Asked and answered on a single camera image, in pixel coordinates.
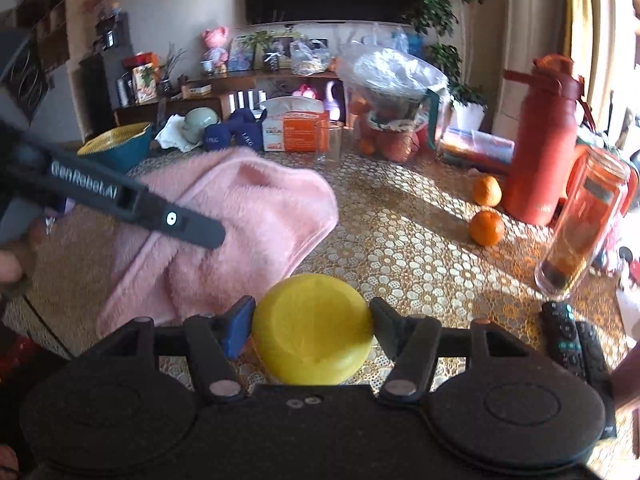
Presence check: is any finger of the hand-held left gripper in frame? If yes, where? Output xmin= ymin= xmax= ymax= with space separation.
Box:
xmin=119 ymin=186 xmax=227 ymax=250

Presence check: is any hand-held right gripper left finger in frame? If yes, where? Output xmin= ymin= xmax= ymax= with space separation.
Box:
xmin=95 ymin=296 xmax=257 ymax=404

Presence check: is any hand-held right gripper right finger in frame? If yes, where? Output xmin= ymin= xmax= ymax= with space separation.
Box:
xmin=367 ymin=297 xmax=538 ymax=404

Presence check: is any yellow gummy vitamin bottle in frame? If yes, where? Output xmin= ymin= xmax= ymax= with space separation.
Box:
xmin=251 ymin=273 xmax=375 ymax=386

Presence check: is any pink fleece towel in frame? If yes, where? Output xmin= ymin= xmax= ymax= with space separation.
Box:
xmin=95 ymin=147 xmax=341 ymax=338

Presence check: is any person's left hand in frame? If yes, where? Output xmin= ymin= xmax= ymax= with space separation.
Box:
xmin=0 ymin=220 xmax=47 ymax=287

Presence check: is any yellow and teal colander basket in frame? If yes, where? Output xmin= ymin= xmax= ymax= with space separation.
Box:
xmin=82 ymin=132 xmax=153 ymax=173

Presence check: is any gold patterned tablecloth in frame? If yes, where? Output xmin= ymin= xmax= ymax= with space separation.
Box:
xmin=5 ymin=145 xmax=640 ymax=480

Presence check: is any white cloth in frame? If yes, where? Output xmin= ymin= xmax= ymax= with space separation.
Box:
xmin=154 ymin=114 xmax=203 ymax=153

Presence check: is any blue dumbbell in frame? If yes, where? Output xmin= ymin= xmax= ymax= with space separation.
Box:
xmin=230 ymin=110 xmax=266 ymax=153
xmin=202 ymin=122 xmax=236 ymax=153

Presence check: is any pale green bowl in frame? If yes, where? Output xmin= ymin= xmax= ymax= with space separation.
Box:
xmin=180 ymin=108 xmax=221 ymax=145

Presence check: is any colourful printed box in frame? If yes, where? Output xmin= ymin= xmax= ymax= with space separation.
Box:
xmin=131 ymin=52 xmax=161 ymax=105

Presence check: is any vase with dry twigs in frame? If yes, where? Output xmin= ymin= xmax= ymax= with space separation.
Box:
xmin=157 ymin=50 xmax=186 ymax=96

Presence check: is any orange mandarin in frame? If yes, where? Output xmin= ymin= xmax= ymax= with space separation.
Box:
xmin=468 ymin=210 xmax=506 ymax=247
xmin=472 ymin=175 xmax=502 ymax=208

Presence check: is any wooden television cabinet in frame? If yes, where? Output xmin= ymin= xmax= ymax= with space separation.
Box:
xmin=115 ymin=67 xmax=351 ymax=131

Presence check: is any orange tissue box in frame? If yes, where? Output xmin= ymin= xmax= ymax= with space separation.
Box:
xmin=260 ymin=97 xmax=331 ymax=153

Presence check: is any clear drinking glass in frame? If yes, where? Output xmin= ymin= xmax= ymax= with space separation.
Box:
xmin=314 ymin=120 xmax=346 ymax=168

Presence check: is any pink bear toy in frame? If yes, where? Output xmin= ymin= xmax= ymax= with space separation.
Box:
xmin=201 ymin=27 xmax=230 ymax=75

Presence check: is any black remote control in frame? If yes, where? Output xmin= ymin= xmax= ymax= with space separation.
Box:
xmin=575 ymin=320 xmax=618 ymax=440
xmin=539 ymin=301 xmax=586 ymax=373

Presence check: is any clear fruit container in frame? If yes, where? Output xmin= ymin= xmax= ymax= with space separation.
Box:
xmin=347 ymin=90 xmax=441 ymax=163

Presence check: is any lilac kettlebell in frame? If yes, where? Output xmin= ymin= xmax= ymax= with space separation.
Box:
xmin=324 ymin=80 xmax=346 ymax=121

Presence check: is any plastic bag of snacks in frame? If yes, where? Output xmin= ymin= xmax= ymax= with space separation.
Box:
xmin=290 ymin=38 xmax=332 ymax=77

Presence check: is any clear glass tumbler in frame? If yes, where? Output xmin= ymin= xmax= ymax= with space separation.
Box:
xmin=535 ymin=146 xmax=631 ymax=296

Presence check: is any red insulated water bottle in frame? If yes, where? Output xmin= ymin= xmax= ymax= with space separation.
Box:
xmin=501 ymin=53 xmax=586 ymax=226

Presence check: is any clear plastic bag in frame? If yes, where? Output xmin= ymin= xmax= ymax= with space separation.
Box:
xmin=337 ymin=42 xmax=448 ymax=111

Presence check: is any orange plastic container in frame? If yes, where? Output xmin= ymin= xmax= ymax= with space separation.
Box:
xmin=565 ymin=142 xmax=640 ymax=241

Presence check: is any green potted tree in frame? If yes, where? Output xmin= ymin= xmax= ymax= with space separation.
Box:
xmin=402 ymin=0 xmax=501 ymax=131

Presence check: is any yellow curtain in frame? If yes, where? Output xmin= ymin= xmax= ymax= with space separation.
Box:
xmin=562 ymin=0 xmax=596 ymax=111

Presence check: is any blue picture frame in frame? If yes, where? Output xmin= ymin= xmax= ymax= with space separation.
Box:
xmin=228 ymin=35 xmax=257 ymax=72

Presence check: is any wooden photo frame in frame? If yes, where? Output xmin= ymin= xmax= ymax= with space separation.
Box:
xmin=255 ymin=35 xmax=296 ymax=70

